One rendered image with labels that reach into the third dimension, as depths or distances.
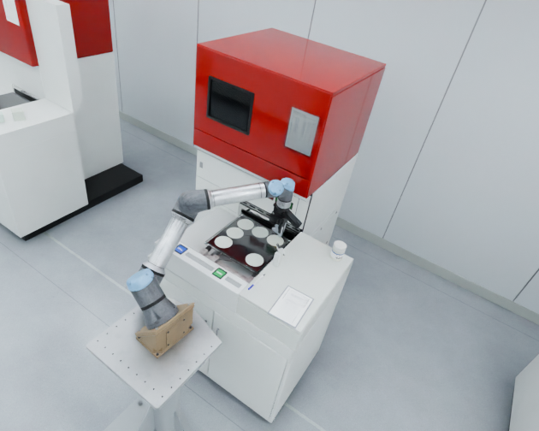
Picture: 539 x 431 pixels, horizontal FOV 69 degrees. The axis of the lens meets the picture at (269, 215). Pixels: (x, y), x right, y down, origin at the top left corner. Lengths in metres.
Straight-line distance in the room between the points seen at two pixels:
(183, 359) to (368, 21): 2.70
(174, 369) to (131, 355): 0.20
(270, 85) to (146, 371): 1.42
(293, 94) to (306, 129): 0.18
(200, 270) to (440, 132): 2.21
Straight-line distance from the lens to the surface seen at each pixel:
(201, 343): 1.93
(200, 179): 2.65
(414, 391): 3.10
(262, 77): 2.05
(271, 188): 1.81
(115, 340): 1.96
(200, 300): 2.17
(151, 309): 1.78
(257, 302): 1.90
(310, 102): 1.94
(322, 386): 2.87
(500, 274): 3.90
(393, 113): 3.46
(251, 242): 2.29
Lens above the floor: 2.42
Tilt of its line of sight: 37 degrees down
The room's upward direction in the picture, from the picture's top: 11 degrees clockwise
